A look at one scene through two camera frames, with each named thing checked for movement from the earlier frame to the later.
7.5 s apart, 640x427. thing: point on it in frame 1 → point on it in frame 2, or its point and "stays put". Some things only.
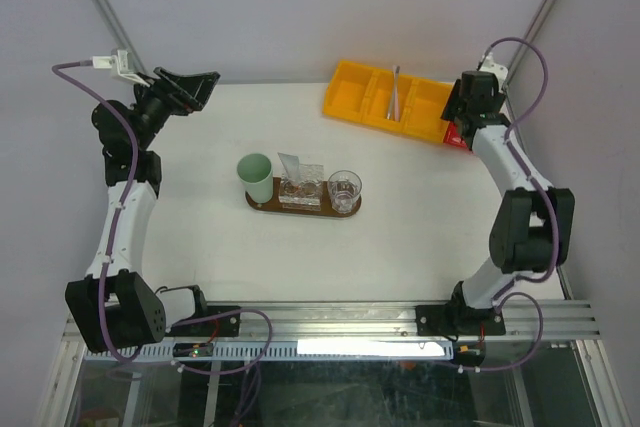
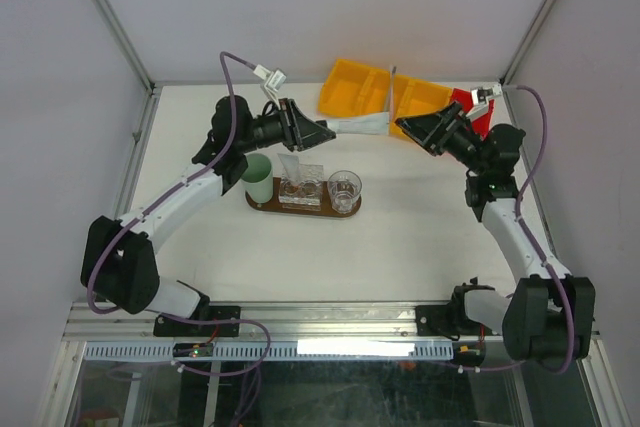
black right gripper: x=452 y=105 → x=433 y=132
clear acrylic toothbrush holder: x=307 y=194 stays put
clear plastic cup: x=344 y=187 stays put
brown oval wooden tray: x=326 y=210 stays put
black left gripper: x=181 y=94 → x=310 y=133
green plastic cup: x=255 y=170 stays put
